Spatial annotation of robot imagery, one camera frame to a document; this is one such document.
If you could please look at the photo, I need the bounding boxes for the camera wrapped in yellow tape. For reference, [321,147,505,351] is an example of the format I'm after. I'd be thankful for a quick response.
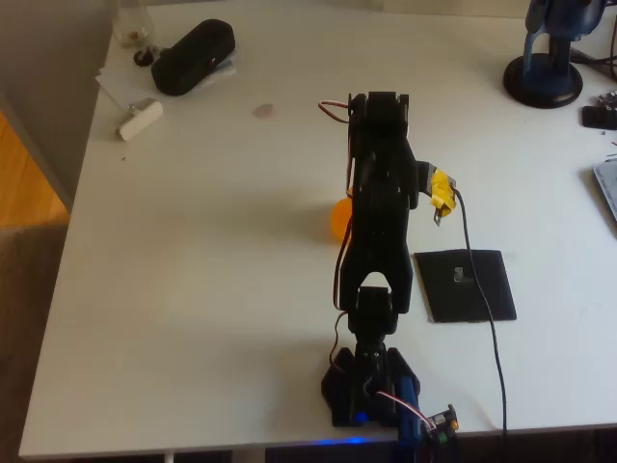
[429,168,458,228]

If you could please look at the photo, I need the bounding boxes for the black camera cable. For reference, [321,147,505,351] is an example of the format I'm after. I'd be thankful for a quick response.
[452,187,509,435]

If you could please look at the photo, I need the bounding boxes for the black phone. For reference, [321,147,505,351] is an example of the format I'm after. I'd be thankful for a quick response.
[580,104,617,131]

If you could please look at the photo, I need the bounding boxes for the white paper sheets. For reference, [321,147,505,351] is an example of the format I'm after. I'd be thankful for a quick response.
[94,52,238,110]

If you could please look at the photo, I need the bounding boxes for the motor controller board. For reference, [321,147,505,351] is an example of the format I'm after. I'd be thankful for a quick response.
[423,403,460,448]

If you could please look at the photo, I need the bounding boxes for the black desk cables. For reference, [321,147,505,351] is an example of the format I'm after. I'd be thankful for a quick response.
[568,45,617,83]

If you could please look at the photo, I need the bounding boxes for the black square mat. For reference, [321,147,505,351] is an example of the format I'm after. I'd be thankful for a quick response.
[414,248,518,324]

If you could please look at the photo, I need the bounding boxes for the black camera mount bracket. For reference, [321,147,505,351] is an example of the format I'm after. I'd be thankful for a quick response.
[414,161,438,199]

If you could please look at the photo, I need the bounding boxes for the blue stand with black base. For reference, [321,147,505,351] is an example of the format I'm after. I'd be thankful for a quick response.
[502,0,606,110]

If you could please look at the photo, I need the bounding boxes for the blue table clamp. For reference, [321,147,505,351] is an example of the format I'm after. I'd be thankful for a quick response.
[395,375,430,463]

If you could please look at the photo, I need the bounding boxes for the black oblong case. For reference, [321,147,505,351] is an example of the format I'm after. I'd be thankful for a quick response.
[150,17,237,97]

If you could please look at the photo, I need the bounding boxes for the white power bank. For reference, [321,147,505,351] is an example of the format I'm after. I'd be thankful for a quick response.
[115,97,165,143]

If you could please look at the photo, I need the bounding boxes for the red white wrist servo cable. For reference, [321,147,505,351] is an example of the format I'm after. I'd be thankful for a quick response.
[317,99,353,124]

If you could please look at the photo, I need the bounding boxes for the orange plastic object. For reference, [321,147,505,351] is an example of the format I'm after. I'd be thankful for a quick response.
[331,185,356,243]

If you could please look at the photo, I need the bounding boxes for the red white base servo cable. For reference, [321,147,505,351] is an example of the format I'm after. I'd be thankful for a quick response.
[374,389,435,430]

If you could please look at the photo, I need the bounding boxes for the grey laptop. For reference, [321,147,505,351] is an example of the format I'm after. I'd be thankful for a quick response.
[592,158,617,223]

